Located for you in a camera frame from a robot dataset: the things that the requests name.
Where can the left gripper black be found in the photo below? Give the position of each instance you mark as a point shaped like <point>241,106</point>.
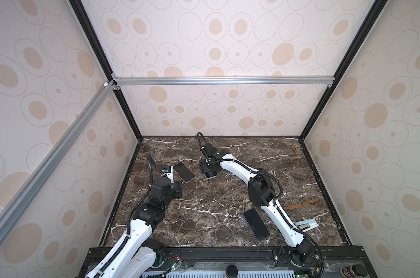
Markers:
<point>178,189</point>

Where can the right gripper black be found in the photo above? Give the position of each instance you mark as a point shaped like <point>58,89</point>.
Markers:
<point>215,169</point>

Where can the blue phone black screen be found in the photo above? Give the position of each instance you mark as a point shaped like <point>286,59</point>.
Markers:
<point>182,171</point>

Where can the pink phone case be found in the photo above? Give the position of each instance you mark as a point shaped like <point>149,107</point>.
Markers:
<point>190,178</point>

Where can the light blue phone case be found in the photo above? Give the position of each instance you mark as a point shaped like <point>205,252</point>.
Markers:
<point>210,174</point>

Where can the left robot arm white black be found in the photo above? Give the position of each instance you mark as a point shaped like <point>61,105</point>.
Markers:
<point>136,252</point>

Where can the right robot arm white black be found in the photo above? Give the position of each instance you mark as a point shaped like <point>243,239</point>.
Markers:
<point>264,191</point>

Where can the right black phone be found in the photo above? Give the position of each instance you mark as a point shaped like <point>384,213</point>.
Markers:
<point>256,224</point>

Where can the black round knob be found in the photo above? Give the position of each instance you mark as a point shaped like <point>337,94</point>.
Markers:
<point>231,272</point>

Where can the white stapler tool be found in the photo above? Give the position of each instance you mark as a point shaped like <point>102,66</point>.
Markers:
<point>306,225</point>

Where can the black button right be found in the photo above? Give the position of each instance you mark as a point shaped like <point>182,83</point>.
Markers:
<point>357,270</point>

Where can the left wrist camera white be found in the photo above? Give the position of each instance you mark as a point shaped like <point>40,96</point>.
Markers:
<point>168,172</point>

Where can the black base frame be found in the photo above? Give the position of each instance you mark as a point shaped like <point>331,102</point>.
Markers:
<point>257,262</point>

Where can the horizontal aluminium rail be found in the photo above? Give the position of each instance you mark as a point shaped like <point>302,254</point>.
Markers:
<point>226,80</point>

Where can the diagonal aluminium rail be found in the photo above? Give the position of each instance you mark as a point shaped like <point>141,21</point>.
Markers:
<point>22,200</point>

